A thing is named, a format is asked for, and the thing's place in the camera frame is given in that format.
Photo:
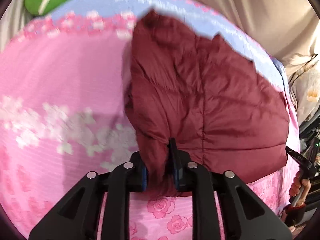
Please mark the beige curtain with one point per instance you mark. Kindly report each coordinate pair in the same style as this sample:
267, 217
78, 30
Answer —
286, 29

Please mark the maroon quilted puffer jacket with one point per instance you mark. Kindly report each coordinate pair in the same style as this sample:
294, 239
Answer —
208, 98

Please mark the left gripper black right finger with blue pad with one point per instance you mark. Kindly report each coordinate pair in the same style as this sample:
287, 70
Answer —
224, 207

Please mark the grey floral fabric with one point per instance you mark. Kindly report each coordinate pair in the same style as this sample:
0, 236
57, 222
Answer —
303, 76

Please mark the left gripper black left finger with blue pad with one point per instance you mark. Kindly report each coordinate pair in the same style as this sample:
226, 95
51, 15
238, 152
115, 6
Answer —
97, 206

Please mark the pink floral bed sheet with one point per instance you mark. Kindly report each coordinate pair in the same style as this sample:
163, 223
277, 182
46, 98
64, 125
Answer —
62, 106

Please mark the person's right hand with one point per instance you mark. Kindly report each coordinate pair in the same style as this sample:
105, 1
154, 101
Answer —
300, 187

